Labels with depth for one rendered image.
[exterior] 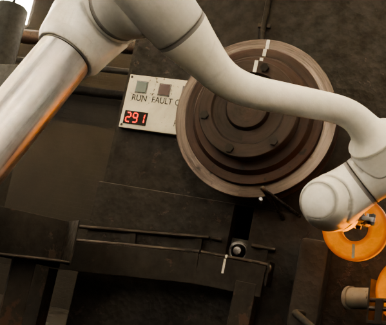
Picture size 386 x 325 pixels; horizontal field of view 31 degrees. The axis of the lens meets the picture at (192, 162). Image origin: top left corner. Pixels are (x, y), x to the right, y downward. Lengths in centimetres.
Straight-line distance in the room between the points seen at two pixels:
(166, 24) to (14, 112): 28
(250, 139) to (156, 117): 43
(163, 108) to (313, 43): 51
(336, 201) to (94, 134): 788
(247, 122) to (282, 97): 66
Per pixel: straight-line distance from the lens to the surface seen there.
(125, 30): 121
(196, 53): 120
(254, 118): 192
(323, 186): 135
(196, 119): 202
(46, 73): 121
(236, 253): 207
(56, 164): 926
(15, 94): 119
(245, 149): 191
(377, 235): 172
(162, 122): 224
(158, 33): 118
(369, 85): 217
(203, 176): 202
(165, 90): 226
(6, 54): 773
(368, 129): 135
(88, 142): 913
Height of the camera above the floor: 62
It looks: 10 degrees up
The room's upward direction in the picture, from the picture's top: 12 degrees clockwise
